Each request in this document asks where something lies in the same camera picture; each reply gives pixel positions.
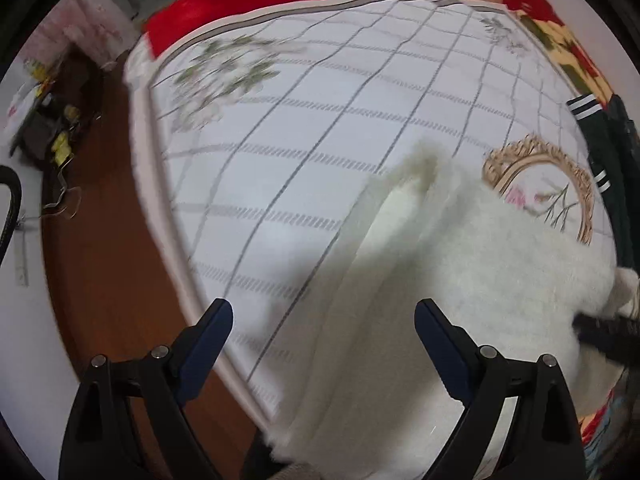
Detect red floral blanket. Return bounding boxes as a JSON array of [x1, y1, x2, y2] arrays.
[[142, 0, 640, 480]]

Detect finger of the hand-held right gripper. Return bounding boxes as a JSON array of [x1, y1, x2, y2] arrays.
[[572, 311, 640, 362]]

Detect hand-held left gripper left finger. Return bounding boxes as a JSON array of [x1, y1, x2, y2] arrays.
[[59, 299, 234, 480]]

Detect white knit jacket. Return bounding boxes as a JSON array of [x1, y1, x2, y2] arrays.
[[270, 139, 640, 480]]

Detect white grid floral mat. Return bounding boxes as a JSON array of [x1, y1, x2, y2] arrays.
[[122, 0, 622, 428]]

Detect pink lace curtain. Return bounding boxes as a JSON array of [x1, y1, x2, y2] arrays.
[[46, 0, 144, 69]]

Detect yellow packets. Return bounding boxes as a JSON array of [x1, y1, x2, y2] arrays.
[[49, 131, 74, 164]]

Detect dark green striped garment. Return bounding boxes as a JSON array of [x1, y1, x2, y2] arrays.
[[566, 94, 640, 271]]

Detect black hose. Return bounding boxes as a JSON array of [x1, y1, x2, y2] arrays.
[[0, 166, 24, 264]]

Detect wire clothes hanger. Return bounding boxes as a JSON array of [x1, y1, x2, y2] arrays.
[[41, 184, 84, 222]]

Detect dark wooden side table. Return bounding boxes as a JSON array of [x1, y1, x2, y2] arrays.
[[10, 44, 104, 167]]

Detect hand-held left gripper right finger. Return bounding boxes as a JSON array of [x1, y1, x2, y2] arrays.
[[415, 299, 587, 480]]

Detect white plastic bag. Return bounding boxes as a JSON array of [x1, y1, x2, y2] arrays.
[[6, 81, 42, 132]]

